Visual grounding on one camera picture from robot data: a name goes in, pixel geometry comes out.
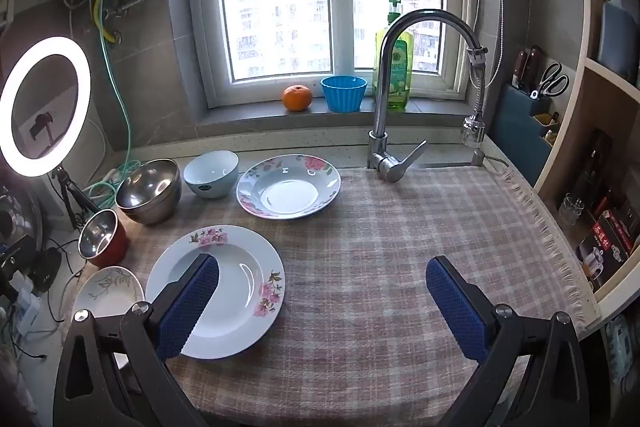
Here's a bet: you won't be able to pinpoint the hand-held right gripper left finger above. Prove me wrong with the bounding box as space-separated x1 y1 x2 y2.
52 253 221 427

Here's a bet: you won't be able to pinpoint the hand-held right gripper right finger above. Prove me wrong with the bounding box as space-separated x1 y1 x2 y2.
425 255 591 427

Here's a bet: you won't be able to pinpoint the pink blossom white plate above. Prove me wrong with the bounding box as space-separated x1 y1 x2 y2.
145 225 286 360

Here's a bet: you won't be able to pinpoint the white leaf pattern plate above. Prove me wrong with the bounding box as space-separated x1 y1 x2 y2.
72 266 146 370

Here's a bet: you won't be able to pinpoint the red steel bowl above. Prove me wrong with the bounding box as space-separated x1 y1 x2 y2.
77 208 132 269

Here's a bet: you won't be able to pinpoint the large stainless steel bowl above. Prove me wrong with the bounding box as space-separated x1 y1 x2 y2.
115 158 182 226

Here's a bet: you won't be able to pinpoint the floral rim deep plate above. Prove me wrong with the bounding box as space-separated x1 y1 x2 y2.
236 154 342 221

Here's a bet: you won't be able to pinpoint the pink plaid cloth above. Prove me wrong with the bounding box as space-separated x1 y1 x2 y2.
132 164 601 427

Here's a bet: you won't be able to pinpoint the light blue ceramic bowl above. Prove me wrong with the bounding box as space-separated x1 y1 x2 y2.
183 150 240 200

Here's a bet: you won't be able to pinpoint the black power adapter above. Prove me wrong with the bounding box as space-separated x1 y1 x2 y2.
27 247 63 293

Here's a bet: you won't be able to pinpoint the clear glass cup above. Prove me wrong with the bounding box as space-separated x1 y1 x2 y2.
557 193 586 228

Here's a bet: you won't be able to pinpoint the white plug adapters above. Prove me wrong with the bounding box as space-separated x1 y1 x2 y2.
15 287 41 333

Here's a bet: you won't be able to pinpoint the red black printed box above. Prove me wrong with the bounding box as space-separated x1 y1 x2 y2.
575 207 640 293

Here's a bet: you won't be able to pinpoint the black tripod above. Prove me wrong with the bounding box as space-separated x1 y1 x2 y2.
50 167 101 230

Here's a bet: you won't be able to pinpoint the flexible faucet sprayer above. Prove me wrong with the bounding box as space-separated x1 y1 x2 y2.
460 47 488 150

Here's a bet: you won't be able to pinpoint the glass pot lid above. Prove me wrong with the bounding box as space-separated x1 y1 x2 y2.
0 184 43 258

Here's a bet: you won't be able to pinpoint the dark blue knife holder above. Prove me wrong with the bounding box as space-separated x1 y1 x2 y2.
492 84 563 162

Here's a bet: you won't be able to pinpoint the dark bottle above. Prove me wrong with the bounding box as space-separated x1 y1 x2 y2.
575 129 613 208

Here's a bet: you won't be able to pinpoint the chrome kitchen faucet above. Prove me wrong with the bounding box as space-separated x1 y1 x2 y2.
367 9 481 184

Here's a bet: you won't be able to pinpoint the wooden shelf unit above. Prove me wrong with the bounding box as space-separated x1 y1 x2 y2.
532 0 640 323

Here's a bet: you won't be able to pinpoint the orange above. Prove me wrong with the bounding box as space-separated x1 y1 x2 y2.
282 84 313 112

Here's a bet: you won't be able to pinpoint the green dish soap bottle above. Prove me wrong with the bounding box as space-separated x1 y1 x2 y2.
372 0 415 110

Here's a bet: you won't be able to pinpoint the blue ribbed cup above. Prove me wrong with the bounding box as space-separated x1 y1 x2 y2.
320 75 368 113

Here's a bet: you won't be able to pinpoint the blue cutting board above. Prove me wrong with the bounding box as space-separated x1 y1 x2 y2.
600 2 640 82

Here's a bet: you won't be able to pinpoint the black cable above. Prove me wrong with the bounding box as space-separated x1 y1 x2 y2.
45 237 86 323

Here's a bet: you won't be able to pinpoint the green hose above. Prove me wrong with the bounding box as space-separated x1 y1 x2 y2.
97 0 143 208

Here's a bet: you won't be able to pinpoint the white ring light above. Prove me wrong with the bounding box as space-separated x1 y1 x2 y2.
0 36 92 178

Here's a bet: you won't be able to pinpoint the black handle scissors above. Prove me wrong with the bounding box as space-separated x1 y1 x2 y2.
530 62 571 100

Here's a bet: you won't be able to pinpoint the brown handle knife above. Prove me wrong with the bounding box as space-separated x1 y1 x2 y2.
512 50 528 90
525 46 543 92

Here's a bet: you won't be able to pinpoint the white frame window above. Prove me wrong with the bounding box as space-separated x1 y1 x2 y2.
186 0 483 108

